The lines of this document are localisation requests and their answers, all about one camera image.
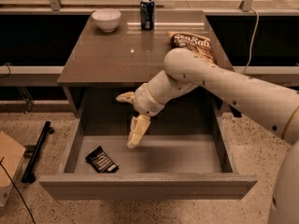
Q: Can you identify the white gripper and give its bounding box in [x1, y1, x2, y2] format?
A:
[116, 83, 164, 148]

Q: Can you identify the black rxbar chocolate bar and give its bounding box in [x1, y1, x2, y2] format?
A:
[85, 146, 119, 173]

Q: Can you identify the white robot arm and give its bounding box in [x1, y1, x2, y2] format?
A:
[117, 49, 299, 224]

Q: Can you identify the grey counter cabinet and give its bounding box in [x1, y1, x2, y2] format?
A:
[58, 8, 233, 115]

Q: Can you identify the open grey top drawer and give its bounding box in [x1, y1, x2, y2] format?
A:
[38, 109, 259, 202]

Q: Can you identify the sea salt chips bag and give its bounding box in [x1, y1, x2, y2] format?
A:
[167, 32, 217, 64]

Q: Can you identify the white ceramic bowl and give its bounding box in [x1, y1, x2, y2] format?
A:
[92, 8, 121, 33]

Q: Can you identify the dark blue soda can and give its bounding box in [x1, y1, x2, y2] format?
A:
[140, 0, 155, 31]

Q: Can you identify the black metal bar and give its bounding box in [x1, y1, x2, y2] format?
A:
[21, 120, 54, 183]

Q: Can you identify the metal window railing frame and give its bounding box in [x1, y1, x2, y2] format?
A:
[0, 0, 299, 16]

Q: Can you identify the white hanging cable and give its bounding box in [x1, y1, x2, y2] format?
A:
[241, 7, 260, 77]

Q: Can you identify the black cable on floor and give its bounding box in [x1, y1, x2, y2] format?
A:
[0, 156, 37, 224]

